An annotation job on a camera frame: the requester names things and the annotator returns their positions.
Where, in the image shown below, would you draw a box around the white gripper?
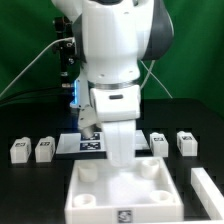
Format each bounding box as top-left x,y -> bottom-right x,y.
90,85 -> 140,167

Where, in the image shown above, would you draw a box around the white square tabletop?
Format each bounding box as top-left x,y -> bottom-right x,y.
64,157 -> 184,224

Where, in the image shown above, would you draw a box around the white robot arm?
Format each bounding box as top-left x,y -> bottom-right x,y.
51,0 -> 174,167

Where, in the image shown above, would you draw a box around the white marker base sheet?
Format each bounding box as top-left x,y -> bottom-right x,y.
55,129 -> 151,156

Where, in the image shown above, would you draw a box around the black cables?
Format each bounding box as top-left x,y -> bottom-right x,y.
0,87 -> 73,108

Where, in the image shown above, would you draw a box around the white cable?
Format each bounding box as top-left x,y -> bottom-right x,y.
0,37 -> 76,98

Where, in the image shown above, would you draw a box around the black camera stand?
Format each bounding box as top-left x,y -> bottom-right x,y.
52,16 -> 77,89

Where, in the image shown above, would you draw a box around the white L-shaped obstacle wall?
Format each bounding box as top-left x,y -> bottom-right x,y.
191,168 -> 224,220

